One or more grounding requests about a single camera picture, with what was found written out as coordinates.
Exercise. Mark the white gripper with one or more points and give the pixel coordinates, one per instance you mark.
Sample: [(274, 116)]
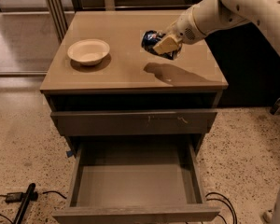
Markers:
[(186, 28)]

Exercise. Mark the blue pepsi can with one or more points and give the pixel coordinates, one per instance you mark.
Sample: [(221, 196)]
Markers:
[(151, 38)]

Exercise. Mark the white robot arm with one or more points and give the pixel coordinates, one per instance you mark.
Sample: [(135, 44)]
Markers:
[(209, 16)]

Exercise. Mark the closed grey top drawer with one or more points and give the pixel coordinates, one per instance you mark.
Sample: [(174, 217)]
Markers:
[(103, 123)]

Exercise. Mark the grey drawer cabinet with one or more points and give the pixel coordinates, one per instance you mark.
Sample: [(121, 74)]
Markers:
[(129, 78)]

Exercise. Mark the open grey middle drawer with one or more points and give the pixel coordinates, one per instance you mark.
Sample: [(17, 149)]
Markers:
[(136, 182)]

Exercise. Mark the white paper bowl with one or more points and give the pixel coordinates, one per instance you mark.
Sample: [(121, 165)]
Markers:
[(88, 52)]

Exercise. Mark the dark small floor object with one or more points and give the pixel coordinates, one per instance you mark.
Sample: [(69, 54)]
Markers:
[(275, 109)]

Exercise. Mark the blue tape piece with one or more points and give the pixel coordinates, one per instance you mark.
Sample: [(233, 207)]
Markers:
[(69, 153)]

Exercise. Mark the white power strip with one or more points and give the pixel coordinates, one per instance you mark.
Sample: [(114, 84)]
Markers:
[(267, 216)]

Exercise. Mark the black rod on floor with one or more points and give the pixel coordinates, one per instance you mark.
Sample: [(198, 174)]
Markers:
[(24, 205)]

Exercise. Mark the black power adapter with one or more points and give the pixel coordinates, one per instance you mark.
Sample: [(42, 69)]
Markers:
[(16, 197)]

